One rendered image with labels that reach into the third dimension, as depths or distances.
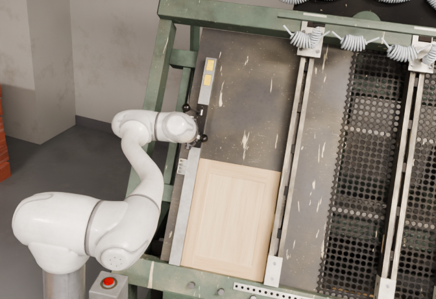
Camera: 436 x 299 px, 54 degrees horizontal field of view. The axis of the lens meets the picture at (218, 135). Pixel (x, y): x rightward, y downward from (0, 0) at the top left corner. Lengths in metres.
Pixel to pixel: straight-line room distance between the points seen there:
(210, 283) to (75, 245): 1.02
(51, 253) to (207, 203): 1.01
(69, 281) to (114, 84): 3.92
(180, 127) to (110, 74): 3.55
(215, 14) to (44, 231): 1.29
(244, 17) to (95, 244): 1.28
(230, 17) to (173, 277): 1.18
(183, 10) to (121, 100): 3.03
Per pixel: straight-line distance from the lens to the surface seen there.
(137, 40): 4.64
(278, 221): 1.87
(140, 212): 1.03
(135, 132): 1.43
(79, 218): 1.02
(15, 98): 4.97
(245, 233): 1.94
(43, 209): 1.05
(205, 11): 2.00
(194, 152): 1.93
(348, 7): 2.51
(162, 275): 1.99
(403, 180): 1.97
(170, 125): 1.41
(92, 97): 5.15
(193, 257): 1.98
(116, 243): 0.97
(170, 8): 2.04
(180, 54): 2.10
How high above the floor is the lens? 2.24
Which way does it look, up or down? 25 degrees down
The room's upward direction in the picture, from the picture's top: 6 degrees clockwise
